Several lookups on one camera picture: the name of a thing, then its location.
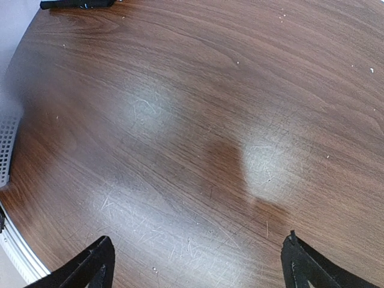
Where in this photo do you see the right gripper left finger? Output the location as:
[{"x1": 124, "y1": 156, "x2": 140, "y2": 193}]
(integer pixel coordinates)
[{"x1": 28, "y1": 236, "x2": 115, "y2": 288}]

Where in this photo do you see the black t-shirt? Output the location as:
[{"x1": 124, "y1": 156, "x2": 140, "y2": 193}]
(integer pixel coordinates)
[{"x1": 40, "y1": 0, "x2": 115, "y2": 10}]

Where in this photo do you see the white laundry basket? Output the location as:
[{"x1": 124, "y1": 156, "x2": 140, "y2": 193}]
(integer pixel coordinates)
[{"x1": 0, "y1": 113, "x2": 20, "y2": 187}]

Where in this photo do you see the front aluminium rail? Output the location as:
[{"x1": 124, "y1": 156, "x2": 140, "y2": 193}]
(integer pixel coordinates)
[{"x1": 1, "y1": 203, "x2": 50, "y2": 285}]

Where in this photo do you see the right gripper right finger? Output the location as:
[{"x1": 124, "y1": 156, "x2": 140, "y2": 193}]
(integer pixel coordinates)
[{"x1": 281, "y1": 230, "x2": 375, "y2": 287}]

